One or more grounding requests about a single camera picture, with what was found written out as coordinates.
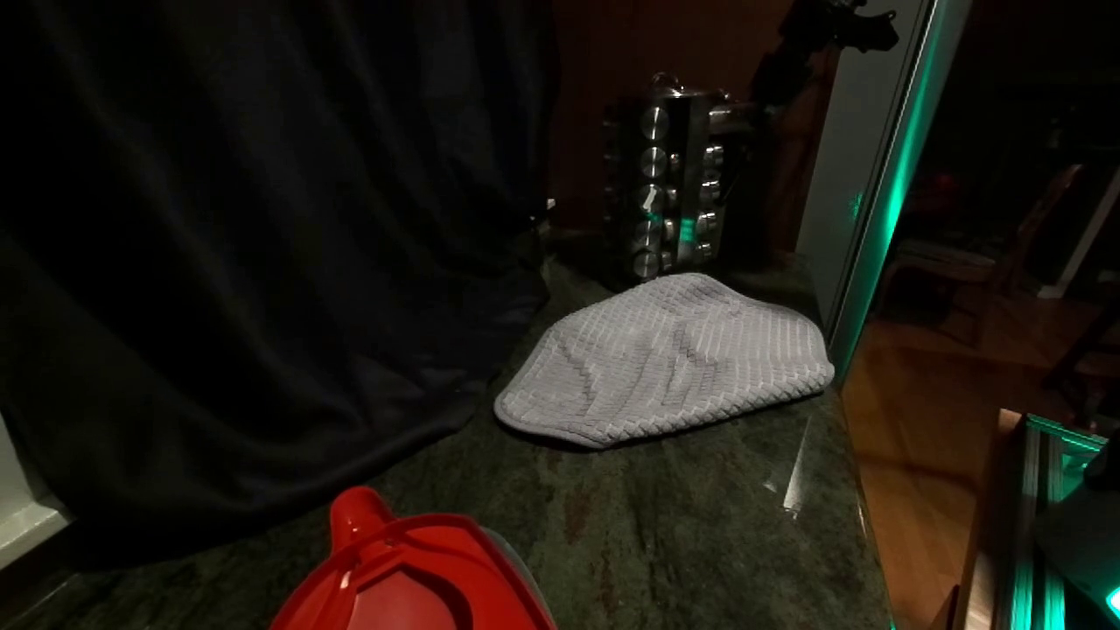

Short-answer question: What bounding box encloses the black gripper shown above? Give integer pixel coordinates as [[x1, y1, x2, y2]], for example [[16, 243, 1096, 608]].
[[749, 0, 901, 111]]

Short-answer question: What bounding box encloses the metal spice jar stand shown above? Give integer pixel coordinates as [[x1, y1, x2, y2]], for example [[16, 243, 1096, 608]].
[[600, 72, 742, 287]]

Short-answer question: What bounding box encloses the grey metal panel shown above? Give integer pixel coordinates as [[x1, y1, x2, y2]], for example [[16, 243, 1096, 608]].
[[794, 0, 973, 384]]

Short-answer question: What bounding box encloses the white furniture leg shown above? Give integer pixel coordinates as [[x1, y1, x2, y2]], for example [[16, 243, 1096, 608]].
[[1036, 165, 1120, 300]]

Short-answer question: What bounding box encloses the grey waffle weave towel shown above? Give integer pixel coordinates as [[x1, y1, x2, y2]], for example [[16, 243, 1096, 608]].
[[493, 270, 838, 450]]

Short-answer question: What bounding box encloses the metal framed equipment box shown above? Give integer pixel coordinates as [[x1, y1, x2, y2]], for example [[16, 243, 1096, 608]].
[[991, 406, 1120, 630]]

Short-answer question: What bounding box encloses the black fabric curtain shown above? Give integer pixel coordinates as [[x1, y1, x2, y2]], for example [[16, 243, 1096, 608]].
[[0, 0, 567, 571]]

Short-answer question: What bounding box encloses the red plastic container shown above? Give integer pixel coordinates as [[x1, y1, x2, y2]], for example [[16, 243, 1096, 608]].
[[269, 482, 558, 630]]

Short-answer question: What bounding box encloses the white ledge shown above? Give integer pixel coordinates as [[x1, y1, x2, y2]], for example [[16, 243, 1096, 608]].
[[0, 415, 68, 575]]

